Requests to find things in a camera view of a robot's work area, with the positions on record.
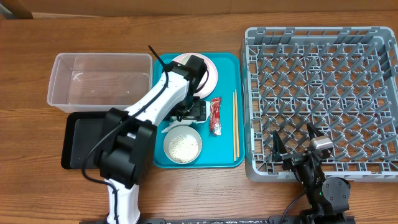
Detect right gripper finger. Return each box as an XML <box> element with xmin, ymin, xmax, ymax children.
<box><xmin>307</xmin><ymin>123</ymin><xmax>325</xmax><ymax>140</ymax></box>
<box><xmin>272</xmin><ymin>131</ymin><xmax>287</xmax><ymax>159</ymax></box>

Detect red sauce packet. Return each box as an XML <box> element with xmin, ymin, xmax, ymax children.
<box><xmin>210</xmin><ymin>97</ymin><xmax>221</xmax><ymax>136</ymax></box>

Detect white napkin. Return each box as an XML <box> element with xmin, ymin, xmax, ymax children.
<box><xmin>161</xmin><ymin>119</ymin><xmax>207</xmax><ymax>133</ymax></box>

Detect grey bowl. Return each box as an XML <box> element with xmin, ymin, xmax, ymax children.
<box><xmin>164</xmin><ymin>126</ymin><xmax>203</xmax><ymax>164</ymax></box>

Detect white rice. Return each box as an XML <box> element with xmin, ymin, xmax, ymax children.
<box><xmin>168</xmin><ymin>135</ymin><xmax>199</xmax><ymax>164</ymax></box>

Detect wooden chopstick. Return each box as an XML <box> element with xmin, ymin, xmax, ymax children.
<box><xmin>233</xmin><ymin>91</ymin><xmax>237</xmax><ymax>161</ymax></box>
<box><xmin>234</xmin><ymin>90</ymin><xmax>240</xmax><ymax>158</ymax></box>

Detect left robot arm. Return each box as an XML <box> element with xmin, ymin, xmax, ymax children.
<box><xmin>92</xmin><ymin>55</ymin><xmax>210</xmax><ymax>223</ymax></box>

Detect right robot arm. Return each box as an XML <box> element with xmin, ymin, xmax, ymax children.
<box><xmin>269</xmin><ymin>123</ymin><xmax>356</xmax><ymax>224</ymax></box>

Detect grey dishwasher rack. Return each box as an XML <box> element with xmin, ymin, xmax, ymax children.
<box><xmin>240</xmin><ymin>26</ymin><xmax>397</xmax><ymax>182</ymax></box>

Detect pink bowl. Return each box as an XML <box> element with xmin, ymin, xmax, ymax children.
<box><xmin>178</xmin><ymin>53</ymin><xmax>210</xmax><ymax>92</ymax></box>

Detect white plate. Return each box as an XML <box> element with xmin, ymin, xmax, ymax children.
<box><xmin>173</xmin><ymin>53</ymin><xmax>218</xmax><ymax>99</ymax></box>

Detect teal serving tray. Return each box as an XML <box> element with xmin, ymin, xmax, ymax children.
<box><xmin>153</xmin><ymin>52</ymin><xmax>245</xmax><ymax>169</ymax></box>

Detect black tray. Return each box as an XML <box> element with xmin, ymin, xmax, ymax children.
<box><xmin>61</xmin><ymin>111</ymin><xmax>106</xmax><ymax>169</ymax></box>

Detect clear plastic bin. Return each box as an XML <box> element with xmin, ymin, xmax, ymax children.
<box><xmin>47</xmin><ymin>53</ymin><xmax>152</xmax><ymax>113</ymax></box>

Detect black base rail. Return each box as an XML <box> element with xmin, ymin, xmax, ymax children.
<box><xmin>79</xmin><ymin>215</ymin><xmax>355</xmax><ymax>224</ymax></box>

